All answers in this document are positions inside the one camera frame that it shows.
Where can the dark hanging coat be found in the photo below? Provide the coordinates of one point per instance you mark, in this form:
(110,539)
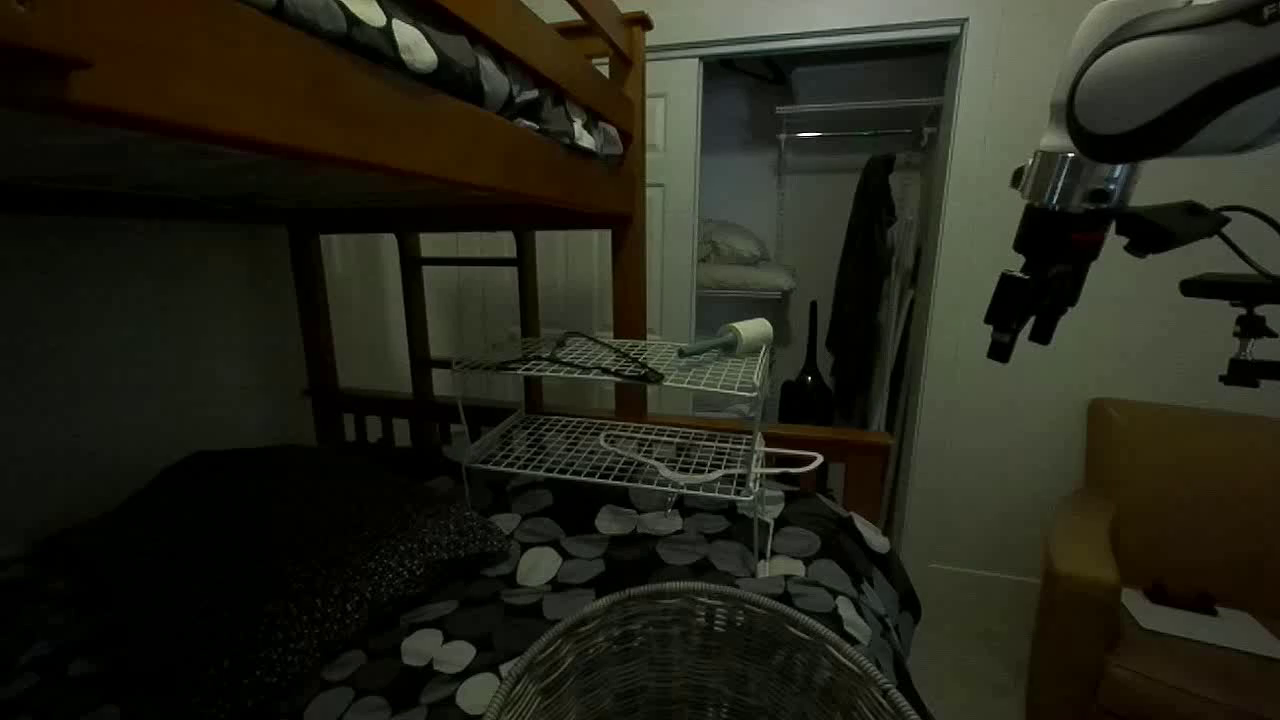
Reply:
(866,291)

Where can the woven wicker laundry basket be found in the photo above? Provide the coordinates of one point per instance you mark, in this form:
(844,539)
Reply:
(693,648)

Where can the lower spotted bed cover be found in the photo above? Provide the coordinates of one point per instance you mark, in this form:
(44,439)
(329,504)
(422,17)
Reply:
(267,581)

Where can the white lint roller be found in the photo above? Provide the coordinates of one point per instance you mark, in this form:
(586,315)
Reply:
(732,336)

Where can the white wire two-tier rack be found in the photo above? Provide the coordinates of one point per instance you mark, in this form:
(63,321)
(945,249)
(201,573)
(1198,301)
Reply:
(705,395)

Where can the white clothes hanger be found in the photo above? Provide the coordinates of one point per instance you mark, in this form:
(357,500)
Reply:
(705,456)

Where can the closet shelf with rod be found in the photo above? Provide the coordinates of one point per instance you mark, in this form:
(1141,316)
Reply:
(877,124)

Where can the tan leather armchair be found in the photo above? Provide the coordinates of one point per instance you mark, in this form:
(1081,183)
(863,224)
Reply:
(1185,504)

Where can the white paper on armchair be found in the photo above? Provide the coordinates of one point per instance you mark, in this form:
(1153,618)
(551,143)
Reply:
(1217,627)

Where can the wooden bunk bed frame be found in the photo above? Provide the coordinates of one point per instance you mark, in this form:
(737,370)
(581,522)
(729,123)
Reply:
(175,174)

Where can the black camera on tripod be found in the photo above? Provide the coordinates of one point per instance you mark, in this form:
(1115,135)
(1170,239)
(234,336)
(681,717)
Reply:
(1246,299)

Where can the white closet door frame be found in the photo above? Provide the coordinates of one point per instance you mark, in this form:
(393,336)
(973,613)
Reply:
(715,154)

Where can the folded white bedding stack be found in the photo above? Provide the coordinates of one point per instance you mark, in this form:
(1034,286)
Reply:
(732,263)

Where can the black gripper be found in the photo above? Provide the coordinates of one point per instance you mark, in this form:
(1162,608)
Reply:
(1056,252)

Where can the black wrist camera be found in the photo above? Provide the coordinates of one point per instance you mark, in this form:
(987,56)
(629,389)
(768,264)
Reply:
(1164,224)

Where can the upper spotted mattress bedding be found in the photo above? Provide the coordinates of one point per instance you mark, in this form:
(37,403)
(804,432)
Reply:
(444,56)

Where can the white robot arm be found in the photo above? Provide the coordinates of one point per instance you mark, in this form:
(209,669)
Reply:
(1141,81)

